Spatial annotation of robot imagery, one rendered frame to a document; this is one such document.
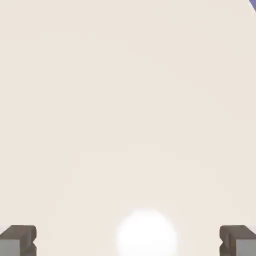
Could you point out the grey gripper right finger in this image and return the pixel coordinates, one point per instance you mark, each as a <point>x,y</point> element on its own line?
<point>238,240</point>

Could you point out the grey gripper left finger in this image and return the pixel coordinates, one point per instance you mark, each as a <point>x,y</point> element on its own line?
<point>18,240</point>

